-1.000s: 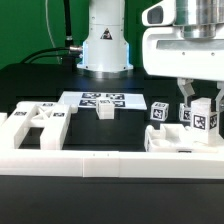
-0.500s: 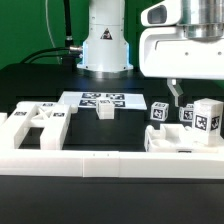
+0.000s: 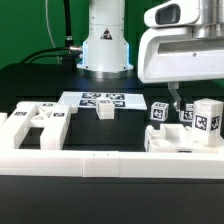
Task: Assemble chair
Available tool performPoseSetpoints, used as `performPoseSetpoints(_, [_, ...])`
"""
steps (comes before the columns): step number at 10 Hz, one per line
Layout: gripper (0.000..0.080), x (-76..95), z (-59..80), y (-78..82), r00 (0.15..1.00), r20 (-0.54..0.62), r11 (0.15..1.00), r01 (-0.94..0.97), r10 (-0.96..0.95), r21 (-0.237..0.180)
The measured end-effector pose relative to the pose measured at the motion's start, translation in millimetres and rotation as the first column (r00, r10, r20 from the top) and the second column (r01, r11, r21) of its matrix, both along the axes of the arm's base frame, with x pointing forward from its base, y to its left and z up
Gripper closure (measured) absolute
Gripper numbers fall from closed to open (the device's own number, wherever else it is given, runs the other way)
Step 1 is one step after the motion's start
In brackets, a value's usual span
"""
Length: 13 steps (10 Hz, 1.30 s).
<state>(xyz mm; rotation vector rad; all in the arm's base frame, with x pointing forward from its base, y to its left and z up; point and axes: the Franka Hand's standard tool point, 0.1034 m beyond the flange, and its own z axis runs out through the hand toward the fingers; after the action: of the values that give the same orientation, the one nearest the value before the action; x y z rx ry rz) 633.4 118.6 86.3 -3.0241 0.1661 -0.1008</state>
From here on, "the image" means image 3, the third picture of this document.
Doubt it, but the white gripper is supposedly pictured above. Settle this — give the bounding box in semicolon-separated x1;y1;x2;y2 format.
138;0;224;112

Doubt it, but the white U-shaped obstacle frame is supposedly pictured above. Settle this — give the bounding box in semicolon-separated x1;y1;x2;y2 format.
0;112;224;179

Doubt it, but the white chair back part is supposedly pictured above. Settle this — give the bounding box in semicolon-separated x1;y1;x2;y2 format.
0;101;78;150

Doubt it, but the white thin cable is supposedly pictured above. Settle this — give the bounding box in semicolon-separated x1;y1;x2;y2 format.
45;0;63;65

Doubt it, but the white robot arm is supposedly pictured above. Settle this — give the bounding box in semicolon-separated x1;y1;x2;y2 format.
78;0;224;93

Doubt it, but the white tag sheet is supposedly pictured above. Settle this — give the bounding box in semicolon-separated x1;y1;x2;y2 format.
59;91;147;110

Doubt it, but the black cable bundle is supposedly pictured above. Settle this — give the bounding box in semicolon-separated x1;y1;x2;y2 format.
20;0;84;65

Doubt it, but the white chair seat part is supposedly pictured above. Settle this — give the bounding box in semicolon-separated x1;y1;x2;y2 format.
144;124;224;154

